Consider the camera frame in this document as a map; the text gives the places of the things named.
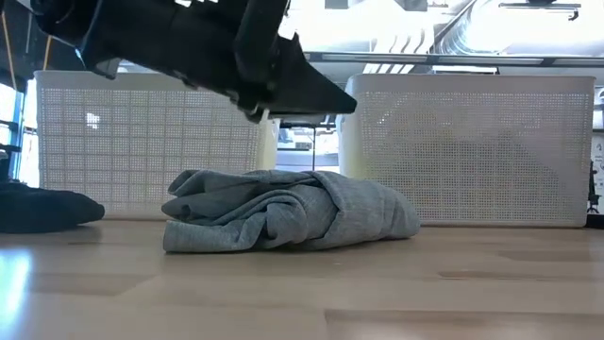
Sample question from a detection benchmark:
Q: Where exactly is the silver ventilation duct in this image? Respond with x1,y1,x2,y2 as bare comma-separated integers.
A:
432,0,502,56

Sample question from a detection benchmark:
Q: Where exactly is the black garment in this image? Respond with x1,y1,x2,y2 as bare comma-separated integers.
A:
0,181,107,235

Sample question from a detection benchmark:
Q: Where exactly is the light grey garment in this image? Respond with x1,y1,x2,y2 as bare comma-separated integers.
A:
160,168,422,254

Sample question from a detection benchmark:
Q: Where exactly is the black stand in background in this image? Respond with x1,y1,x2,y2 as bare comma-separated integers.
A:
585,159,604,230

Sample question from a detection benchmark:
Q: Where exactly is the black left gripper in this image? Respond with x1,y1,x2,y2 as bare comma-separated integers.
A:
32,0,290,126

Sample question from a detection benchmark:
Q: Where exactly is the white perforated plastic basket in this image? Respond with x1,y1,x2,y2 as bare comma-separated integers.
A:
33,70,281,221
337,73,597,230

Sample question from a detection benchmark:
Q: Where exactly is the dark horizontal beam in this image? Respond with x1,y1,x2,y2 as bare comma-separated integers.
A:
304,51,604,68

